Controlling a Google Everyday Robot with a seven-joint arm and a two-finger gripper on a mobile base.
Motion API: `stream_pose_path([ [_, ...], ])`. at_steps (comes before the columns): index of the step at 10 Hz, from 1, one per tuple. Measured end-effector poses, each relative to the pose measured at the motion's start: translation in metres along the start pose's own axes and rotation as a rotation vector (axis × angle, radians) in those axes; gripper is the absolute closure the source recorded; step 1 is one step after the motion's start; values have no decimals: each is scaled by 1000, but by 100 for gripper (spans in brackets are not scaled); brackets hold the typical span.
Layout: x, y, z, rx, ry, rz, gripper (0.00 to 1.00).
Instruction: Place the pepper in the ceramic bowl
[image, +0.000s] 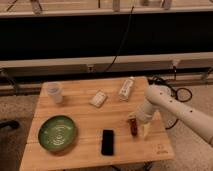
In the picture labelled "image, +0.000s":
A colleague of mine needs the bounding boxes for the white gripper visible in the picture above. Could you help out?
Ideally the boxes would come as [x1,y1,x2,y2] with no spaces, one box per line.
[128,101,156,139]

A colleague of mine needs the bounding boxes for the black chair base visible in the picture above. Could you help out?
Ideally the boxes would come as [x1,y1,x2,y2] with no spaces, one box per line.
[0,120,20,129]

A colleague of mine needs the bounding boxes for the dark red pepper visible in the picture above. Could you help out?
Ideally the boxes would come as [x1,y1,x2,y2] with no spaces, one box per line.
[130,118,138,136]

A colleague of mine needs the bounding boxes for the black coiled cable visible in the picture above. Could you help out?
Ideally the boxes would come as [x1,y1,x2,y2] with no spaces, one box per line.
[147,75,193,131]

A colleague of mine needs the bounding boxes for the clear plastic cup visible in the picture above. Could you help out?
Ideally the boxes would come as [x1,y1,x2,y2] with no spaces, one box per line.
[45,82,63,104]

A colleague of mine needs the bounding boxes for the black hanging cable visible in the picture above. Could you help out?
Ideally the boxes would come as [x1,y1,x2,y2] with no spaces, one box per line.
[104,4,136,73]

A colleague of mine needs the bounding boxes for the small white packet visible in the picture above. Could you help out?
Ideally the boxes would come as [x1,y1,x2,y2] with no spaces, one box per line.
[90,90,108,108]

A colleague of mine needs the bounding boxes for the black phone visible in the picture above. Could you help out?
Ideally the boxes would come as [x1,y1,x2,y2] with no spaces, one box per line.
[101,130,114,156]

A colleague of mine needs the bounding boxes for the green ceramic bowl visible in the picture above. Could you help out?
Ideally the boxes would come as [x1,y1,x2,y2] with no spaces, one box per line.
[38,115,77,153]

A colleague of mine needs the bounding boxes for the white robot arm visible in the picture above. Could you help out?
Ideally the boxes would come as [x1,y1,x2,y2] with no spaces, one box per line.
[128,85,213,147]

